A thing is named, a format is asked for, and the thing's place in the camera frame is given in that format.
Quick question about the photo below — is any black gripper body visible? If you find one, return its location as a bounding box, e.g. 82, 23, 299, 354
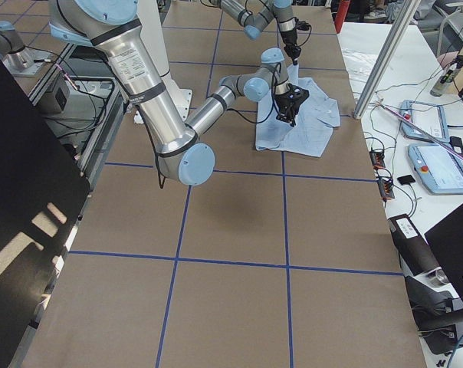
274, 84, 309, 121
280, 28, 301, 58

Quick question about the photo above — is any light blue button-up shirt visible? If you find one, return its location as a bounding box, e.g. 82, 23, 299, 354
255, 64, 340, 157

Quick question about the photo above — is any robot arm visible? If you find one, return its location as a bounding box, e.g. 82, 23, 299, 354
49, 0, 309, 186
208, 0, 309, 65

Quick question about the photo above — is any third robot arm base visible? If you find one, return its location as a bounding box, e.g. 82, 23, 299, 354
0, 21, 43, 77

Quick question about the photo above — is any red fire extinguisher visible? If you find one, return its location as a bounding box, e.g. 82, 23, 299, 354
334, 0, 350, 34

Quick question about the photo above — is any far black usb hub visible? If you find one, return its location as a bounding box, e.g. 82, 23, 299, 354
369, 149, 386, 169

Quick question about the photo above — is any far teach pendant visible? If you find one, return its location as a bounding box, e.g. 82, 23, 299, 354
400, 100, 450, 143

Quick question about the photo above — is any teach pendant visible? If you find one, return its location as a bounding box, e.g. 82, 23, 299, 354
400, 100, 450, 143
407, 144, 463, 195

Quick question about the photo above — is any near teach pendant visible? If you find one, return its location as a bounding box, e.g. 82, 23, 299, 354
407, 144, 463, 195

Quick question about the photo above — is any black cylinder with label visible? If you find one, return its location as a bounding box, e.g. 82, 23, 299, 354
388, 214, 440, 275

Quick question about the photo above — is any black monitor right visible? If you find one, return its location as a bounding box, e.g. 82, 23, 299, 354
425, 203, 463, 300

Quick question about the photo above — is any grey control box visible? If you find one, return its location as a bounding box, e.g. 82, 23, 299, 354
36, 73, 77, 115

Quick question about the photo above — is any black panel left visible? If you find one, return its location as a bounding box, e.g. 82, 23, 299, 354
0, 61, 90, 367

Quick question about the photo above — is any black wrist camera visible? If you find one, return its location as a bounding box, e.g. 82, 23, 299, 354
295, 19, 312, 31

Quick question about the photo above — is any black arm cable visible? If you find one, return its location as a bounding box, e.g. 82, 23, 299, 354
146, 61, 294, 191
200, 0, 314, 54

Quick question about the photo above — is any aluminium frame post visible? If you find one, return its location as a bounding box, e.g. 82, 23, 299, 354
353, 0, 421, 120

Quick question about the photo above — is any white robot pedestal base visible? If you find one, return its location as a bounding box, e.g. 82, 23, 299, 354
136, 0, 192, 120

